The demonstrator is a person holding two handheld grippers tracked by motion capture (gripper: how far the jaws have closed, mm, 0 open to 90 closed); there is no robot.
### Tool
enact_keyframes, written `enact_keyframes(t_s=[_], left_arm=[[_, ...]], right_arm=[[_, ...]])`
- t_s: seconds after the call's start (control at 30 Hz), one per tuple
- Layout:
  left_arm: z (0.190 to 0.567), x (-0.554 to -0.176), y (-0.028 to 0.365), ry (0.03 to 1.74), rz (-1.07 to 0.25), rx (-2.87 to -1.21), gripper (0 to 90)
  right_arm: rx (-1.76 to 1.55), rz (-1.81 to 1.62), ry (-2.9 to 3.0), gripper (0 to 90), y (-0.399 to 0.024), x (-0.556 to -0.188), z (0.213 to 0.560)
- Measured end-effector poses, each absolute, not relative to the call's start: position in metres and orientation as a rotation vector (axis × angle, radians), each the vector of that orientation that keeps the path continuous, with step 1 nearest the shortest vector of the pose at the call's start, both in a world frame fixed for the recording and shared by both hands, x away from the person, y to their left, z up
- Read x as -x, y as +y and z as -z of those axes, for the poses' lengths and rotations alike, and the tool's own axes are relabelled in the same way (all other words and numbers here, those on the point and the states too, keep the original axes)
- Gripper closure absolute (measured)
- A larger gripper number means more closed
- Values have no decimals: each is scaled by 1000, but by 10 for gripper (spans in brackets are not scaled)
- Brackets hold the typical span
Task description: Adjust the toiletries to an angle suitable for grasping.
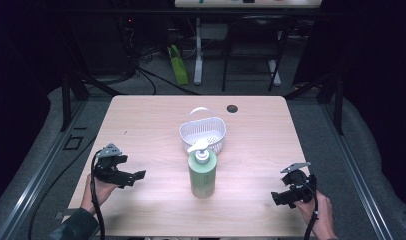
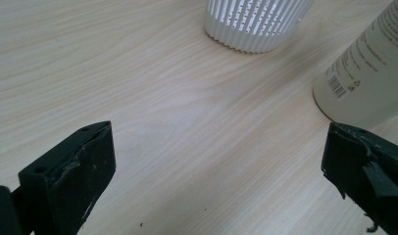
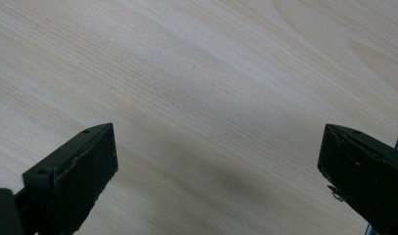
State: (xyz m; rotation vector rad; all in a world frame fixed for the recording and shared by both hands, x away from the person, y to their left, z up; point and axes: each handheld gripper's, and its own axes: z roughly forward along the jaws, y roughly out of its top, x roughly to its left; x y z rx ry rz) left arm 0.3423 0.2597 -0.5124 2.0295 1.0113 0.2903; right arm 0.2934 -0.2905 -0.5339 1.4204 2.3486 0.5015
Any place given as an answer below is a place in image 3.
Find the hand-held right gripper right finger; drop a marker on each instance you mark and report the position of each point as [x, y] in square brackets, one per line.
[367, 169]

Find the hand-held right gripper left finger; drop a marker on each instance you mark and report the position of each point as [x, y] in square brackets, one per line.
[76, 173]

